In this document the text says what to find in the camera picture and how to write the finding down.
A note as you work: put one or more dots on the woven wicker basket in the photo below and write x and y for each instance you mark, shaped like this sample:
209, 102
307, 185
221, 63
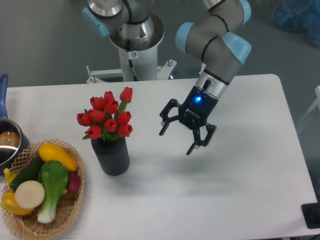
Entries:
26, 227

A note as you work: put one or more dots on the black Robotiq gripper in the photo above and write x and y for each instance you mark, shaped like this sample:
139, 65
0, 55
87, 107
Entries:
197, 110

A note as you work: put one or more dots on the black device at table edge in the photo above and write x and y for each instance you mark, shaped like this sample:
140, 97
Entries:
311, 214

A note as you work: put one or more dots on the yellow squash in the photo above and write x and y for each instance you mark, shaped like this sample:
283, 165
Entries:
53, 152

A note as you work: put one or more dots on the green bok choy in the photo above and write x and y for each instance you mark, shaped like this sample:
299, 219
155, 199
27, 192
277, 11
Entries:
53, 176

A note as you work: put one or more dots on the red tulip bouquet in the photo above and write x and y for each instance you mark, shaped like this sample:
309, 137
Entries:
107, 120

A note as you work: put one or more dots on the white round radish slice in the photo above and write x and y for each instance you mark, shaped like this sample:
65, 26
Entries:
29, 194

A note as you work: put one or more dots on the yellow banana tip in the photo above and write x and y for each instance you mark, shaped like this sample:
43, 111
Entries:
9, 176

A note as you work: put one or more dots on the dark grey ribbed vase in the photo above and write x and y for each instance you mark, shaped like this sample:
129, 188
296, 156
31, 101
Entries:
113, 157

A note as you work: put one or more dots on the blue handled saucepan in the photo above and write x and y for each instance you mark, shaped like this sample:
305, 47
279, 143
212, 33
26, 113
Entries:
12, 139

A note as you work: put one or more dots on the dark green cucumber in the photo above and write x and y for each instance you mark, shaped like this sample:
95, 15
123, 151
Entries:
29, 173

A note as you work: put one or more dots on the white frame at right edge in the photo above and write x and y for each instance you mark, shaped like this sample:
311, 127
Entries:
312, 110

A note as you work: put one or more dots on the purple red radish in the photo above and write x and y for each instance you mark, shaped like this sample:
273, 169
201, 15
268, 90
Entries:
73, 182

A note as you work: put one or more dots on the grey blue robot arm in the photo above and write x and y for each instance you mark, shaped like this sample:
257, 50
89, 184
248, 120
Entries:
214, 42

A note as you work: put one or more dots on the blue plastic bag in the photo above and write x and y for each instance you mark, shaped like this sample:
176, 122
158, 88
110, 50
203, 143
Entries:
299, 16

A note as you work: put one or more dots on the yellow bell pepper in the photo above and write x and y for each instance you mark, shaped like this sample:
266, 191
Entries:
9, 204

